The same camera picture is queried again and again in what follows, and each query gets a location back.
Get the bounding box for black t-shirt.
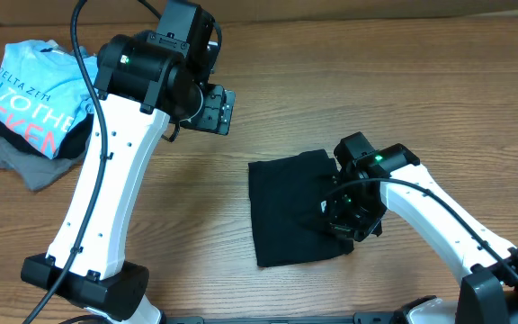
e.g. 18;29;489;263
248;149;353;267

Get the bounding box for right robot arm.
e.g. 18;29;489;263
321;132;518;323

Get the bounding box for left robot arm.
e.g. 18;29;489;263
21;1;236;323

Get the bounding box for folded black shirt in stack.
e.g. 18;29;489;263
0;114;94;159

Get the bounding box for light blue printed t-shirt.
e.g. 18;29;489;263
0;40;94;159

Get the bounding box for folded grey shirt in stack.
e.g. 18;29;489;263
0;45;88;191

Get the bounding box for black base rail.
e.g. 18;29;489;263
165;311;394;324

